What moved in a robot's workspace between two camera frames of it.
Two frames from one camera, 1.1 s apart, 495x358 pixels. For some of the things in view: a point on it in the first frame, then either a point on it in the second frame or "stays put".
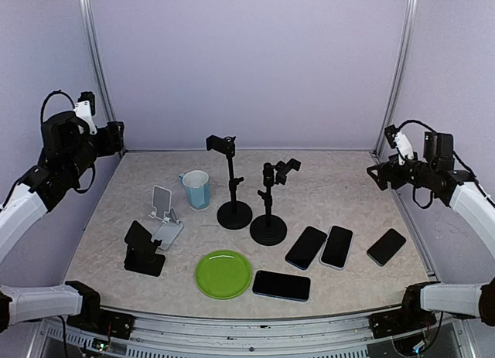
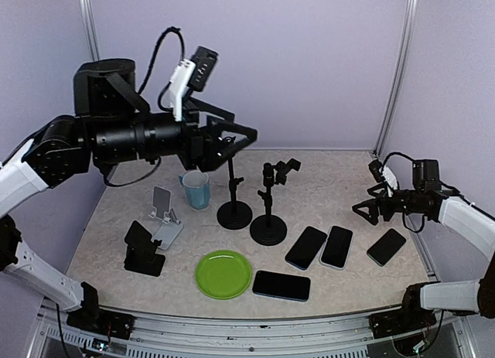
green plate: [223, 274] stays put
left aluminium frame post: [100, 67] stays put
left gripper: [112, 138] to [192, 154]
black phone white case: [336, 251] stays put
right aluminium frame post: [401, 71] stays put
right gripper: [384, 168] to [373, 204]
